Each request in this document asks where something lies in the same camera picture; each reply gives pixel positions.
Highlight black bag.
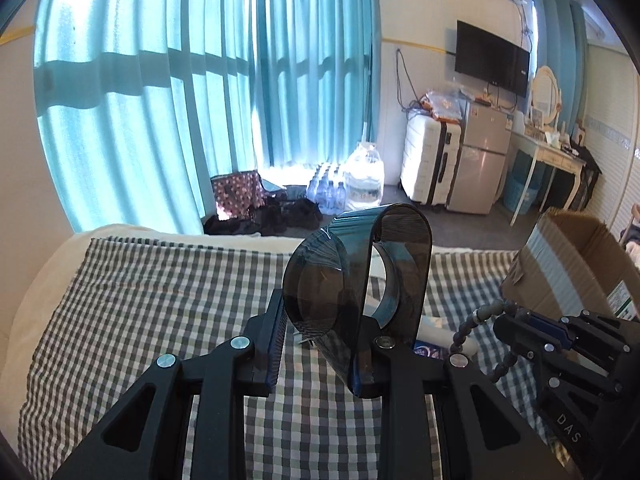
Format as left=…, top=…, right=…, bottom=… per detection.
left=565, top=145, right=603, bottom=211

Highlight dark floral patterned bag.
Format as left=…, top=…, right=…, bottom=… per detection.
left=210, top=170, right=266, bottom=221

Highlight silver mini fridge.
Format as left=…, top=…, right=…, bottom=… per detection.
left=446, top=100, right=513, bottom=216

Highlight white louvred wardrobe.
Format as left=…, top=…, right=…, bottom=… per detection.
left=582, top=42, right=640, bottom=233

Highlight black boots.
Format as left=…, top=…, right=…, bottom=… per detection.
left=250, top=195, right=288, bottom=233

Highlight grey white checked blanket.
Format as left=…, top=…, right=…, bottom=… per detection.
left=17, top=235, right=571, bottom=480

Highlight narrow teal curtain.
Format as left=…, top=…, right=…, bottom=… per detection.
left=527, top=0, right=588, bottom=136

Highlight clear plastic bags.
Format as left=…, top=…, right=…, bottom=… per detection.
left=420, top=90, right=468, bottom=123

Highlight white suitcase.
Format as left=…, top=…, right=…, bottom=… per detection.
left=399, top=115, right=463, bottom=206

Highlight black wall television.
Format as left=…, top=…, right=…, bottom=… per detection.
left=455, top=20, right=531, bottom=98

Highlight brown cardboard box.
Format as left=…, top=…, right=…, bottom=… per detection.
left=500, top=207, right=640, bottom=321

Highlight white dressing table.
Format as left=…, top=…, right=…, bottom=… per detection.
left=509, top=132, right=587, bottom=227

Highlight smoky dark acrylic holder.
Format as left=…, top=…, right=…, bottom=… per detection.
left=282, top=202, right=433, bottom=401

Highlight wide teal window curtain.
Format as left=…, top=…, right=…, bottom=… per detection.
left=32, top=0, right=381, bottom=233

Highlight blue plastic basket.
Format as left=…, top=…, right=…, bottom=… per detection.
left=502, top=180, right=538, bottom=213

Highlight large clear water jug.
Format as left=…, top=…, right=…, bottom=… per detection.
left=344, top=142, right=386, bottom=211

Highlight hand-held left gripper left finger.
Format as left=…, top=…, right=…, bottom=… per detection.
left=52, top=290, right=290, bottom=480

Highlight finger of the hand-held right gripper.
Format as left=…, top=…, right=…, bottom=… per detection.
left=492, top=310, right=640, bottom=361
left=535, top=350, right=626, bottom=401

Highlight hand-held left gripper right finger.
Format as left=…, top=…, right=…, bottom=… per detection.
left=350, top=337, right=586, bottom=480

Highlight wooden chair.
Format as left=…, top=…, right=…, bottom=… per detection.
left=620, top=202, right=640, bottom=266

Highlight black beaded gooseneck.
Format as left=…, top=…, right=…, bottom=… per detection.
left=450, top=297, right=516, bottom=386

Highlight clothes pile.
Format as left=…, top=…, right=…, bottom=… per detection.
left=625, top=225, right=640, bottom=266

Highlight white oval mirror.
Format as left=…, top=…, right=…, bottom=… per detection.
left=530, top=65, right=563, bottom=128

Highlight pack of water bottles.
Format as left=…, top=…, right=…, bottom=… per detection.
left=305, top=162, right=348, bottom=216

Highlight dark wall cable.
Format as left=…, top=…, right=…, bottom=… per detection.
left=395, top=49, right=421, bottom=113

